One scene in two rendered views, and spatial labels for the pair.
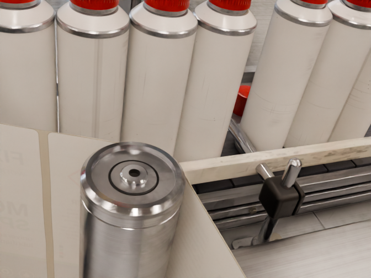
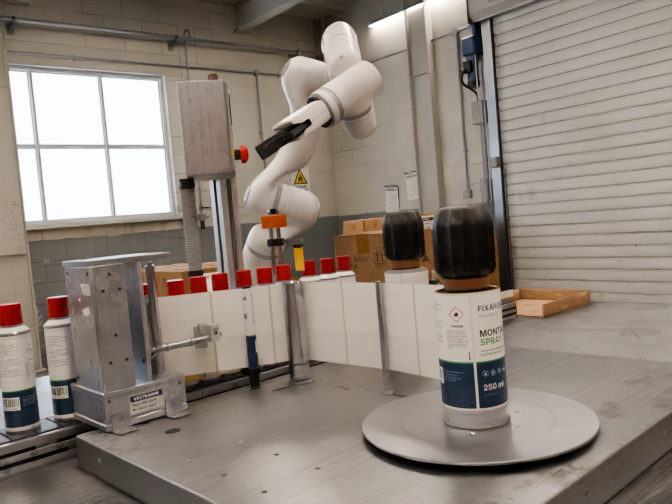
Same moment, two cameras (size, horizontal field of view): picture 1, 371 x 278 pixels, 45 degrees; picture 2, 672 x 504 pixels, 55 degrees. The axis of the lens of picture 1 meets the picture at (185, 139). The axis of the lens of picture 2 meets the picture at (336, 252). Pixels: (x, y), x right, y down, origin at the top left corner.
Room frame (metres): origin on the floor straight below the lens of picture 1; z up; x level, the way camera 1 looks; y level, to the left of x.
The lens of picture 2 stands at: (-1.05, 0.24, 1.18)
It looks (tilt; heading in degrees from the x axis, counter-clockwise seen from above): 3 degrees down; 345
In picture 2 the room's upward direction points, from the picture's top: 5 degrees counter-clockwise
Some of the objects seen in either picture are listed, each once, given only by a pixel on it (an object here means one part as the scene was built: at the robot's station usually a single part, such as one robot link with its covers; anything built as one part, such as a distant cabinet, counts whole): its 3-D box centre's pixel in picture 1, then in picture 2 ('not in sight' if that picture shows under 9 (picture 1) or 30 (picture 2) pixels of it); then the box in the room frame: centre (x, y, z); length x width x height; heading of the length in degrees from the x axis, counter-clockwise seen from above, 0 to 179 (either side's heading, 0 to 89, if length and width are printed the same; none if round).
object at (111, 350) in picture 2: not in sight; (122, 337); (0.07, 0.31, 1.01); 0.14 x 0.13 x 0.26; 118
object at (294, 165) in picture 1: (277, 207); not in sight; (0.29, -0.10, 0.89); 0.03 x 0.03 x 0.12; 28
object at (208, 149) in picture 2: not in sight; (208, 133); (0.37, 0.12, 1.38); 0.17 x 0.10 x 0.19; 173
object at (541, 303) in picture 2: not in sight; (530, 301); (0.81, -0.90, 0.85); 0.30 x 0.26 x 0.04; 118
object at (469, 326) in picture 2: not in sight; (468, 312); (-0.26, -0.14, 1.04); 0.09 x 0.09 x 0.29
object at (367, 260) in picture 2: not in sight; (394, 271); (0.93, -0.48, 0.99); 0.30 x 0.24 x 0.27; 123
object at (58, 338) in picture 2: not in sight; (63, 357); (0.12, 0.41, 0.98); 0.05 x 0.05 x 0.20
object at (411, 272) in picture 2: not in sight; (407, 287); (0.14, -0.22, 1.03); 0.09 x 0.09 x 0.30
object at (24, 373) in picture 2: not in sight; (16, 367); (0.08, 0.48, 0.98); 0.05 x 0.05 x 0.20
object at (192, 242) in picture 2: not in sight; (191, 228); (0.36, 0.17, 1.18); 0.04 x 0.04 x 0.21
